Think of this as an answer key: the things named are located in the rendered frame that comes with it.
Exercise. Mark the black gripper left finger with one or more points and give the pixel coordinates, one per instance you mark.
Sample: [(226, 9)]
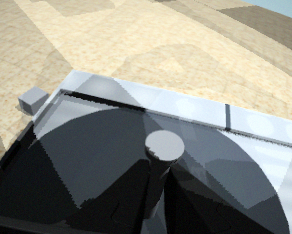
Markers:
[(118, 210)]

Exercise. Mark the grey metal pin with flared head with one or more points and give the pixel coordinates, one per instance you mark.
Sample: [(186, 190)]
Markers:
[(164, 148)]

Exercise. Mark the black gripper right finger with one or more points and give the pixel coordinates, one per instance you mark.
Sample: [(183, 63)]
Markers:
[(193, 208)]

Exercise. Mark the grey metal disc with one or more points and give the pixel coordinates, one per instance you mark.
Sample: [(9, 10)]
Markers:
[(75, 162)]

